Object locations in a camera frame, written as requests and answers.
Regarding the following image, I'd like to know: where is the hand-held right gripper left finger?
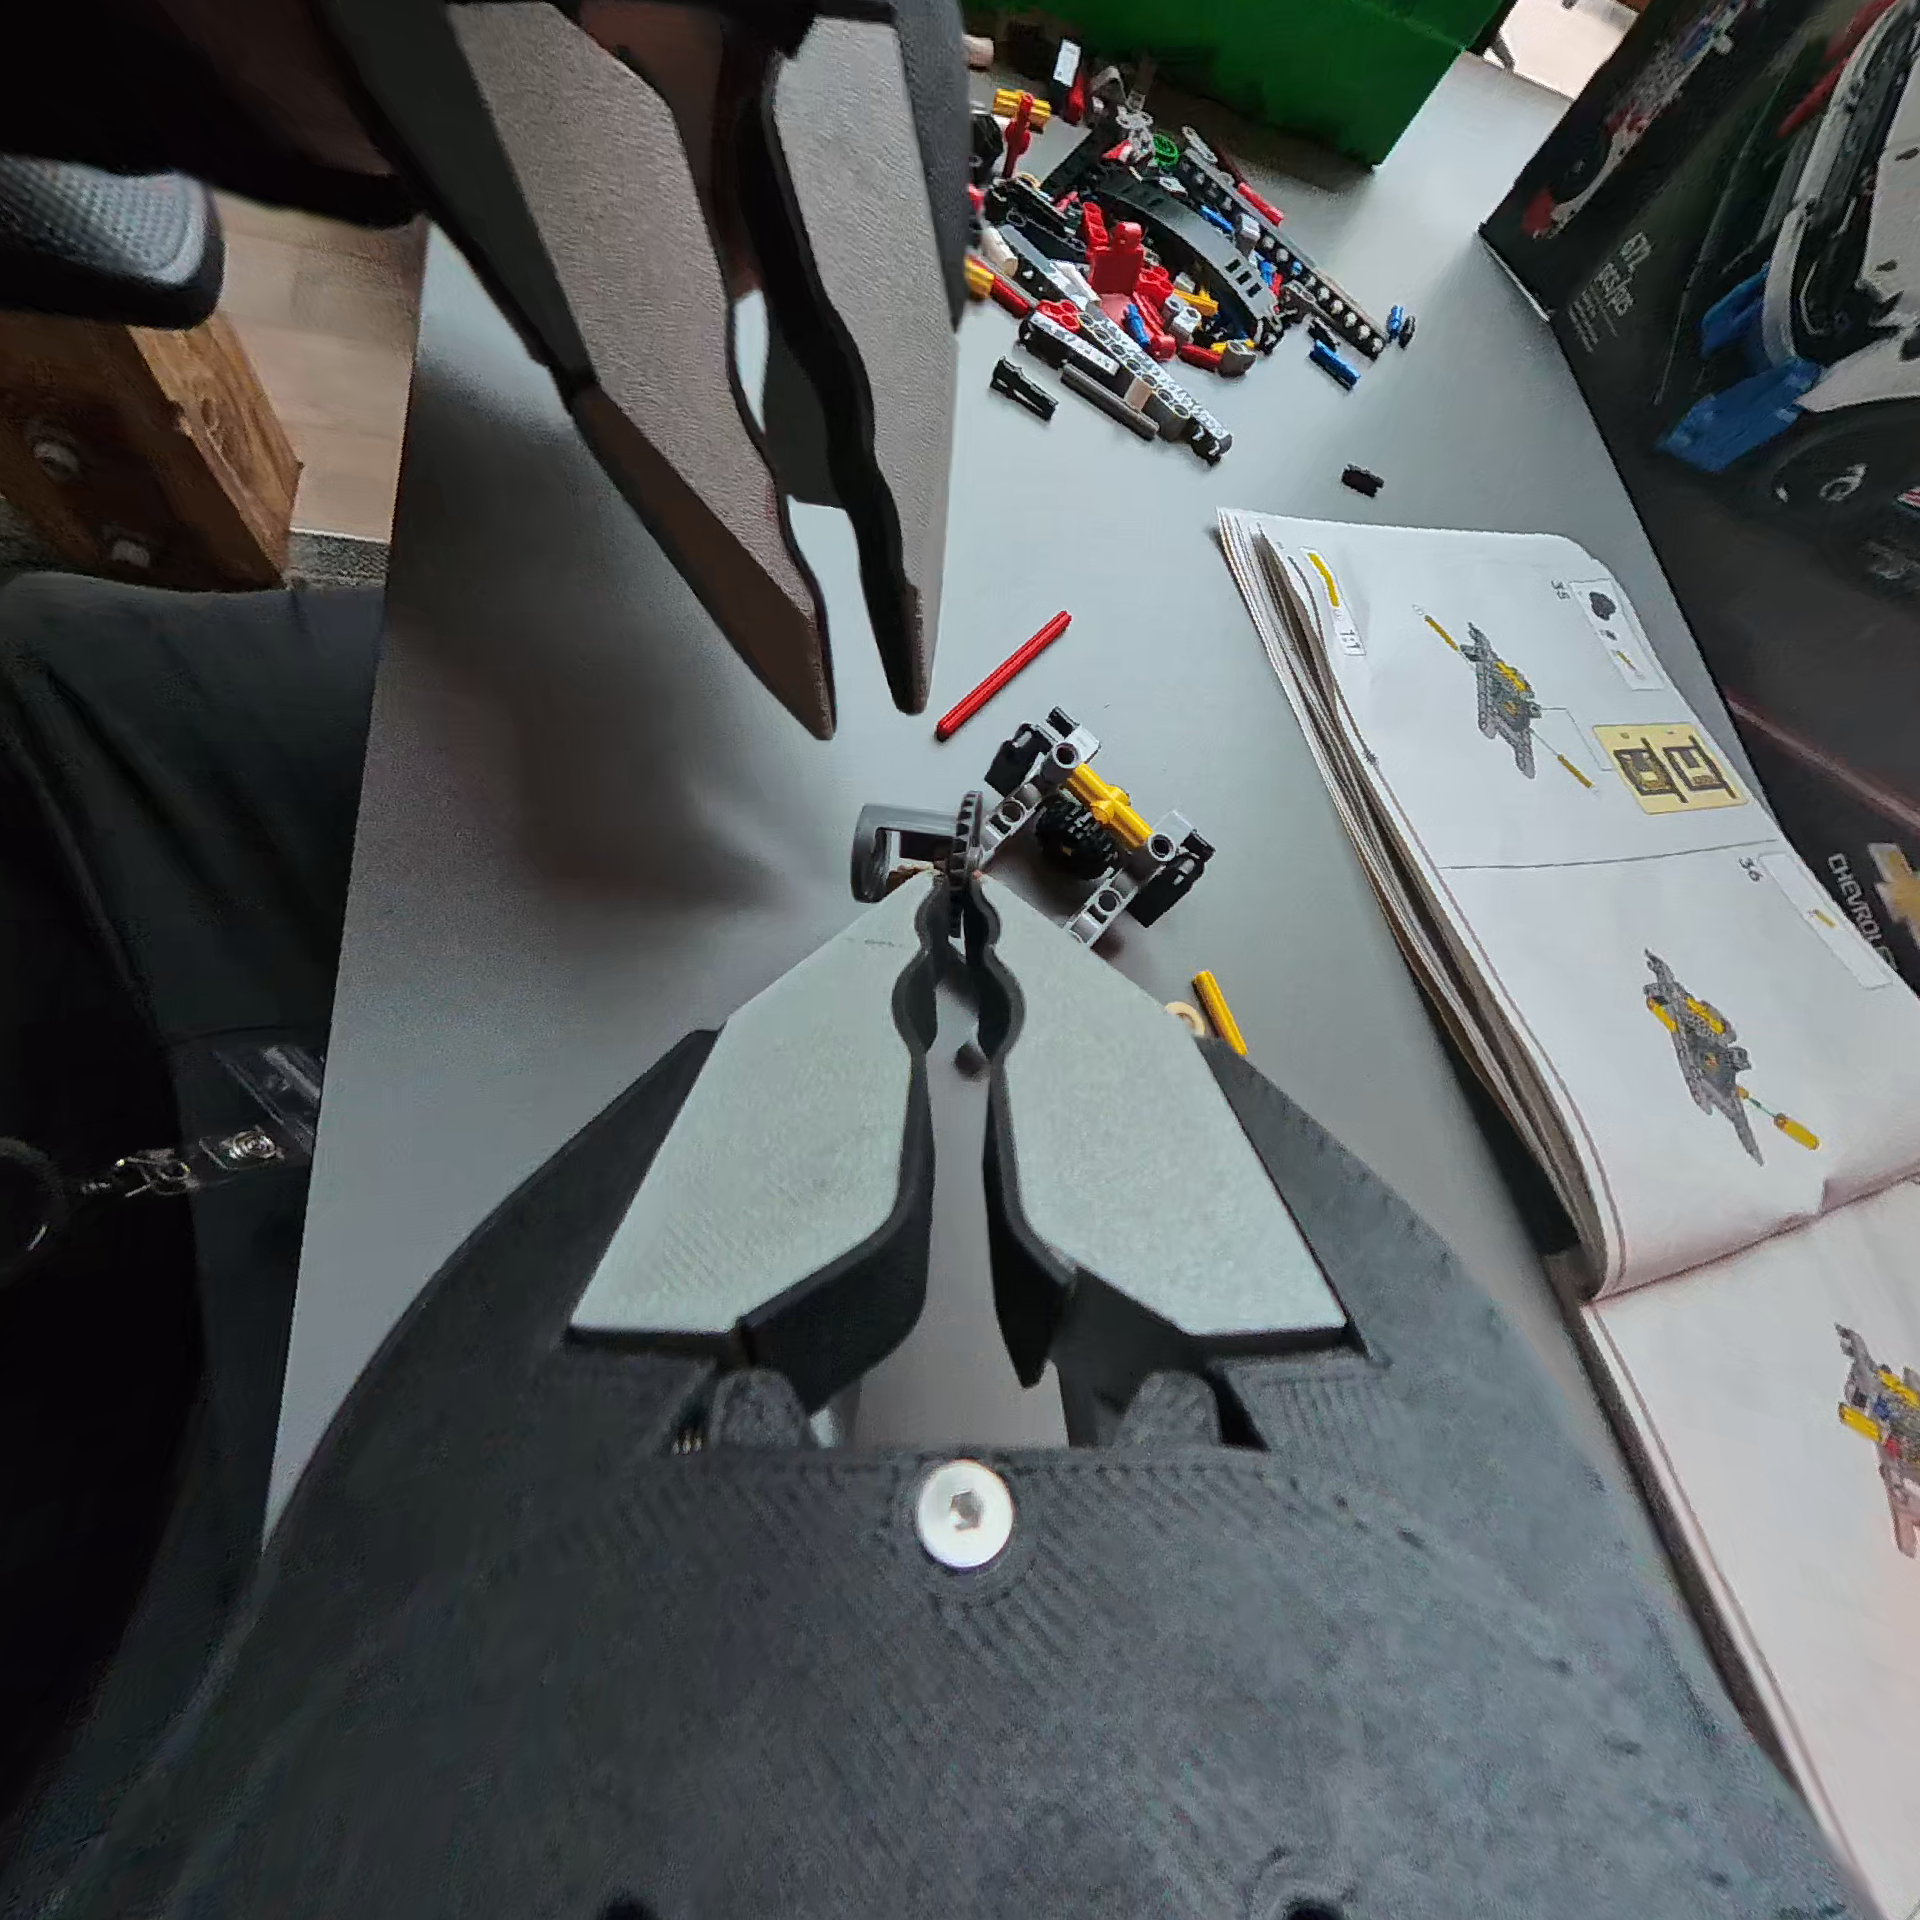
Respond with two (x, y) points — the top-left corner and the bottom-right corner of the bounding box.
(566, 878), (946, 1408)

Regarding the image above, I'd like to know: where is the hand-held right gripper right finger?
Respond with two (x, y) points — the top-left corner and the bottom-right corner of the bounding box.
(958, 883), (1352, 1389)

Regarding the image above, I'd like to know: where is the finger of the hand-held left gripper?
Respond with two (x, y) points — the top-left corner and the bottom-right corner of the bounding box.
(449, 0), (840, 741)
(732, 15), (969, 718)

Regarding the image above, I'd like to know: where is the grey lego frame assembly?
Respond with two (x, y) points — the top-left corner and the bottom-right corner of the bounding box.
(982, 708), (1216, 946)

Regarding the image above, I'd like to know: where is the grey lego differential housing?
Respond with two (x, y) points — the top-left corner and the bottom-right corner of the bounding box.
(851, 787), (998, 910)

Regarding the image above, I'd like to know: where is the pile of loose lego pieces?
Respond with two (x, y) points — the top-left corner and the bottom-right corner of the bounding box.
(961, 36), (1419, 466)

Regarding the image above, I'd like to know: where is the red lego axle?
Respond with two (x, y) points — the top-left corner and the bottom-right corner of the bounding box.
(934, 608), (1075, 743)

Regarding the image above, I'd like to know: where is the lego instruction booklet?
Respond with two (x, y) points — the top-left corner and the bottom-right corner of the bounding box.
(1216, 508), (1920, 1920)

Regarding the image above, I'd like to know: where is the black lego set box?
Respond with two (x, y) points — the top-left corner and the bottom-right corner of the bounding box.
(1476, 0), (1920, 991)

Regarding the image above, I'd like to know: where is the green plastic bin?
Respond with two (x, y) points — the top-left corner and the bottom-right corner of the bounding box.
(961, 0), (1517, 167)

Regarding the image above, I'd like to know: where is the wooden table leg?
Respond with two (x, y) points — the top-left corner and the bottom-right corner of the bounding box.
(0, 307), (302, 590)

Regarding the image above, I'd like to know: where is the clear badge holder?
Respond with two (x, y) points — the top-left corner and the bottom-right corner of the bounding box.
(164, 1043), (325, 1187)

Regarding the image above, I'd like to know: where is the black office chair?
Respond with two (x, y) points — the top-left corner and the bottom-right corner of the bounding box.
(0, 157), (226, 332)

